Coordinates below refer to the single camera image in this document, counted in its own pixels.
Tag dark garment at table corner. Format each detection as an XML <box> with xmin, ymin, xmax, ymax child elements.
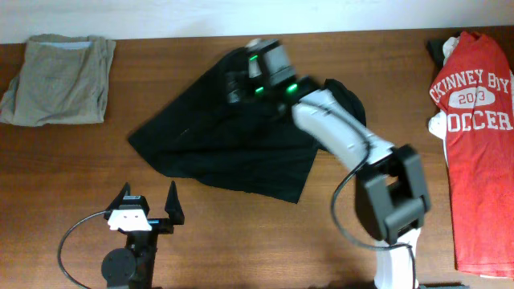
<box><xmin>426</xmin><ymin>39</ymin><xmax>445</xmax><ymax>69</ymax></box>

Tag red soccer t-shirt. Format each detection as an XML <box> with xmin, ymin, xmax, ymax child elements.
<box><xmin>429</xmin><ymin>31</ymin><xmax>513</xmax><ymax>278</ymax></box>

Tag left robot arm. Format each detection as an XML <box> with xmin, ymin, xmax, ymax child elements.
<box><xmin>101</xmin><ymin>182</ymin><xmax>185</xmax><ymax>289</ymax></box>

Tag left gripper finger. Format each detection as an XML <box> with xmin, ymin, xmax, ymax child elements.
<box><xmin>165</xmin><ymin>181</ymin><xmax>185</xmax><ymax>225</ymax></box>
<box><xmin>104</xmin><ymin>182</ymin><xmax>130</xmax><ymax>220</ymax></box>

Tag black shorts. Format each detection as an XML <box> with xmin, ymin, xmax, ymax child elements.
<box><xmin>128</xmin><ymin>46</ymin><xmax>367</xmax><ymax>205</ymax></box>

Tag folded khaki shorts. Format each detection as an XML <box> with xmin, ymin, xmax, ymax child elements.
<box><xmin>1</xmin><ymin>34</ymin><xmax>116</xmax><ymax>127</ymax></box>

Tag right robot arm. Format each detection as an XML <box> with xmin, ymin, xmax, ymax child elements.
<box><xmin>234</xmin><ymin>39</ymin><xmax>431</xmax><ymax>288</ymax></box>

